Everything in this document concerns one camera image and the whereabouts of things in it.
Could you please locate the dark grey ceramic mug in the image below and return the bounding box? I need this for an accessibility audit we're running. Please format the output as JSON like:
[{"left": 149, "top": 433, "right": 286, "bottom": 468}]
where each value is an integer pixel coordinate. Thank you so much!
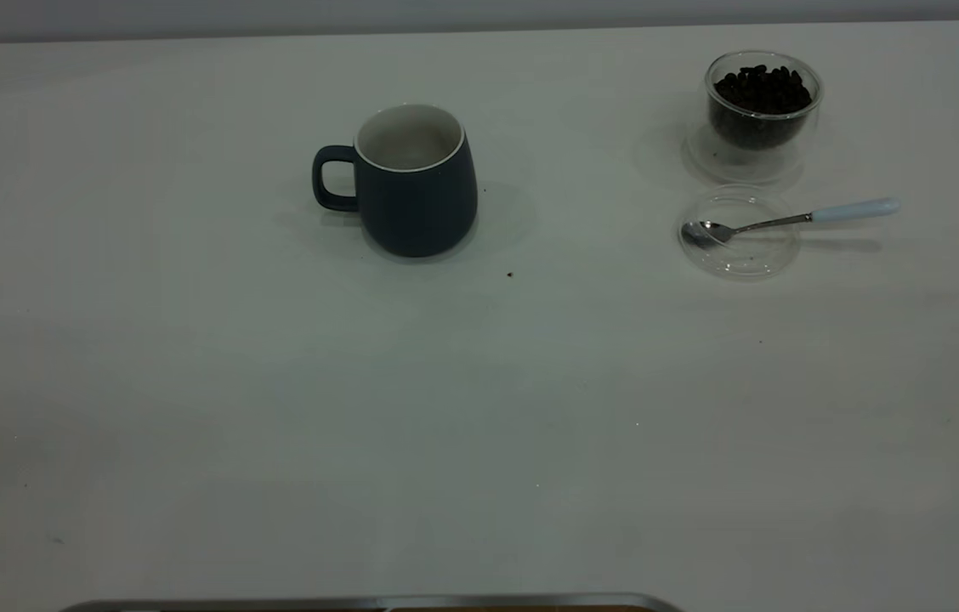
[{"left": 312, "top": 104, "right": 479, "bottom": 258}]

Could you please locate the metal spoon light blue handle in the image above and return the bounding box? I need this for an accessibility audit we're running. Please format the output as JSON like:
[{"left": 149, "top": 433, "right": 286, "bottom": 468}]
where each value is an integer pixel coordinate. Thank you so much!
[{"left": 681, "top": 197, "right": 902, "bottom": 248}]

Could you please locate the clear double-walled glass cup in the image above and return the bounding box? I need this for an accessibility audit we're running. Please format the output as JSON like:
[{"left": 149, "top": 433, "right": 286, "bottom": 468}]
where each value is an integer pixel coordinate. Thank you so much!
[{"left": 684, "top": 49, "right": 826, "bottom": 185}]

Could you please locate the pile of coffee beans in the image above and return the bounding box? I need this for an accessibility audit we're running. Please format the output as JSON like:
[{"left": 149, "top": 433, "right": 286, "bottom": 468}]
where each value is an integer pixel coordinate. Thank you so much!
[{"left": 707, "top": 64, "right": 816, "bottom": 152}]

